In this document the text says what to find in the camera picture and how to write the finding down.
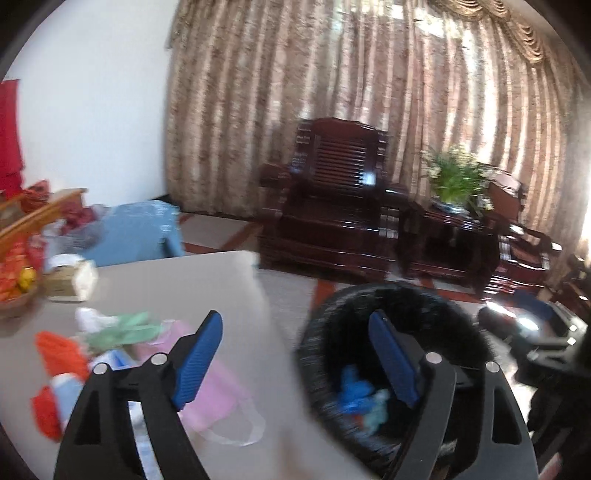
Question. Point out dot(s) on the white crumpled tissue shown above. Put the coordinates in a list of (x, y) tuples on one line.
[(90, 318)]

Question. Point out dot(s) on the potted green plant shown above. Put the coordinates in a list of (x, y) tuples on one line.
[(455, 180)]

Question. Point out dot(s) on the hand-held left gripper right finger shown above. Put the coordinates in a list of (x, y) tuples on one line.
[(392, 360)]

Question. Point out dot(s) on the pale pink face mask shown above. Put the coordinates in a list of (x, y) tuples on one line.
[(221, 392)]

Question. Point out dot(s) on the blue crumpled wrapper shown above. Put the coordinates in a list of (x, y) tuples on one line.
[(355, 397)]

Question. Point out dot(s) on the orange red wrapper piece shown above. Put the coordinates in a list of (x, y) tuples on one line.
[(46, 410)]

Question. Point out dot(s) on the dark wooden side table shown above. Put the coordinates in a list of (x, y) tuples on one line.
[(443, 244)]

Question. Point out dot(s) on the dark wooden sofa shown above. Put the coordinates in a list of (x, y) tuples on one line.
[(575, 290)]

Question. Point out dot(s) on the beige tissue box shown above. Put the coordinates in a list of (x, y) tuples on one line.
[(69, 279)]

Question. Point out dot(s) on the green crumpled wrapper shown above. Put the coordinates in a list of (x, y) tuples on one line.
[(124, 332)]

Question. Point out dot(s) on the dark wooden cushioned armchair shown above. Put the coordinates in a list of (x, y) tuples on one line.
[(517, 244)]

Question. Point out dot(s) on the beige patterned curtain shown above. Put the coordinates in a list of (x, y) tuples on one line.
[(258, 92)]

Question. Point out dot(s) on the plastic bag of red fruit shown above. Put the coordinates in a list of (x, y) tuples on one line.
[(76, 226)]

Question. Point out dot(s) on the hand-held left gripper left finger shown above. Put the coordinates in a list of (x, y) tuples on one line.
[(198, 360)]

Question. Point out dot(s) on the round bin with black bag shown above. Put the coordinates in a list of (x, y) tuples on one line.
[(332, 323)]

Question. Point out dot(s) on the wicker fruit basket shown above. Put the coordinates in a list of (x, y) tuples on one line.
[(14, 300)]

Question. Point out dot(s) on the red hanging cloth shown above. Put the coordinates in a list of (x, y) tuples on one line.
[(9, 134)]

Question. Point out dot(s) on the dark wooden slatted armchair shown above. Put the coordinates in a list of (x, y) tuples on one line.
[(328, 207)]

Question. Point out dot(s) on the orange foam fruit net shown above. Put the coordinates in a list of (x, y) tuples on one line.
[(60, 355)]

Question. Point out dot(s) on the gold fringed curtain valance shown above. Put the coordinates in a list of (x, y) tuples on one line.
[(503, 18)]

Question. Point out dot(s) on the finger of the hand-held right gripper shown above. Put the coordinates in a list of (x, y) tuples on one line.
[(496, 321)]

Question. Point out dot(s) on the light blue packet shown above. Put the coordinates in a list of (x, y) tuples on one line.
[(67, 392)]

